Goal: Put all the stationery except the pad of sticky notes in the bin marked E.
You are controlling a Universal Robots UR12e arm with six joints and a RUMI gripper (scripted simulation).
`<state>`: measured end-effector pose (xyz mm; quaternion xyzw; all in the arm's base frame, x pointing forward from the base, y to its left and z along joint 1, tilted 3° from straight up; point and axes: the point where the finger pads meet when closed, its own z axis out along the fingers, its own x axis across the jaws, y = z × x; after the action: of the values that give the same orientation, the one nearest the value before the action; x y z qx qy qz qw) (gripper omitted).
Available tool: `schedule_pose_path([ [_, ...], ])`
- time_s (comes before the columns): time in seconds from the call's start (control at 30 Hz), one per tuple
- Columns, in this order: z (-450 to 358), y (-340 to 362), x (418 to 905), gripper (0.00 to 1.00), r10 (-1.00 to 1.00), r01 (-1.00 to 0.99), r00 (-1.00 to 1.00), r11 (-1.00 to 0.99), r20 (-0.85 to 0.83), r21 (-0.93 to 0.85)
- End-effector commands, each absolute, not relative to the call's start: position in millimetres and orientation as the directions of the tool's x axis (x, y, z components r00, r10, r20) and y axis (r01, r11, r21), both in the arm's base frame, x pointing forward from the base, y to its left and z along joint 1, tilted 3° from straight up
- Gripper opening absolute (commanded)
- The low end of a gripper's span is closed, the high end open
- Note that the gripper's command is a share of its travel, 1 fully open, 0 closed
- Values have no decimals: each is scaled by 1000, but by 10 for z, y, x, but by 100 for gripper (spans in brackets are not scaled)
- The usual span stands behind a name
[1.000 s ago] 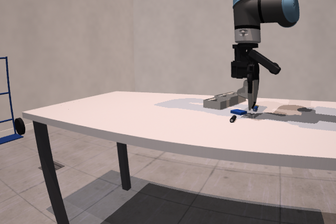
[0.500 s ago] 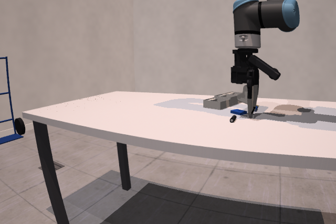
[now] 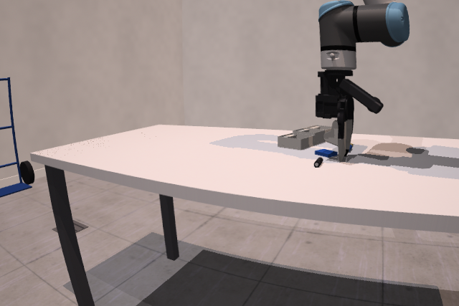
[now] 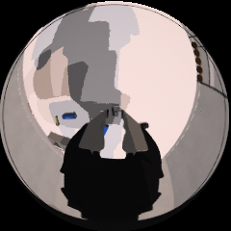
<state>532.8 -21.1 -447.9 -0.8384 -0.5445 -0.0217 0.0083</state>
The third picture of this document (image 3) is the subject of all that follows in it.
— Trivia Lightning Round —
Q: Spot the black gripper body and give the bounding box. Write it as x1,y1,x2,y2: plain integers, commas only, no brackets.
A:
316,70,354,120

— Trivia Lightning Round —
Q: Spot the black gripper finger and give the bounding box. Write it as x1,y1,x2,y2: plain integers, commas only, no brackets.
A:
323,105,347,162
345,115,354,156

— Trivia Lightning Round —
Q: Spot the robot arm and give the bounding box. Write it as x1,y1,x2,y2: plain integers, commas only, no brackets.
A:
318,0,410,114

